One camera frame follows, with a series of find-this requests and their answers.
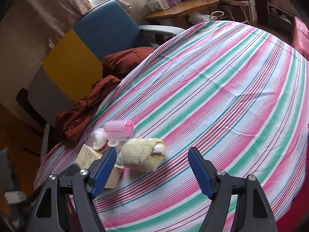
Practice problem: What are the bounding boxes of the pink plastic bottle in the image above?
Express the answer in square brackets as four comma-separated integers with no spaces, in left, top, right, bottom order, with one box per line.
[103,120,135,147]

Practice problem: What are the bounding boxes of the white boxes on table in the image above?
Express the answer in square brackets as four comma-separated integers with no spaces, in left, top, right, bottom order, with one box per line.
[147,0,181,12]

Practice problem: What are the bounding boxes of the red garment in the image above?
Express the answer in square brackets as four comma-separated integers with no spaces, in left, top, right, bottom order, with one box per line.
[292,16,309,61]

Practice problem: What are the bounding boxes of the white cardboard box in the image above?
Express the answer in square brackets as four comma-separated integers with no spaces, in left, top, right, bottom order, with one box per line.
[75,144,124,190]

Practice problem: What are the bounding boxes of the dark red blanket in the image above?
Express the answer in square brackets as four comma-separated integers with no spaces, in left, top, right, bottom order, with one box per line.
[55,47,155,141]

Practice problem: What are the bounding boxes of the striped bed sheet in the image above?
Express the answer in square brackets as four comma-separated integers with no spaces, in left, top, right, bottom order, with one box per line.
[35,21,308,231]

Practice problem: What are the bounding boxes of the wooden bedside table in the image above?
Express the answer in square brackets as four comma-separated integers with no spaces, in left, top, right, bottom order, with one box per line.
[144,0,219,21]

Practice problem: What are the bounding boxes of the small white plastic wad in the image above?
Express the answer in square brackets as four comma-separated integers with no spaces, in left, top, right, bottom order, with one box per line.
[91,128,106,151]

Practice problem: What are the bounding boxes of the grey yellow blue headboard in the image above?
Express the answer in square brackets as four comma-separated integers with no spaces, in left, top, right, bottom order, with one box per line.
[28,0,150,125]

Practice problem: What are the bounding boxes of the cream knitted sock roll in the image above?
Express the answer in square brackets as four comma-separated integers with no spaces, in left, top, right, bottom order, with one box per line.
[116,138,166,173]

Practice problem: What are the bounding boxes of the pink patterned curtain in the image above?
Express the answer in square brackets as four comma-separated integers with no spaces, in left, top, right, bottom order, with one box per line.
[23,0,92,43]

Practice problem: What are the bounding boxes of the gold lined red box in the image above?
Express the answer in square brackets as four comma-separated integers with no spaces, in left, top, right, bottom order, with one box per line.
[65,195,82,232]

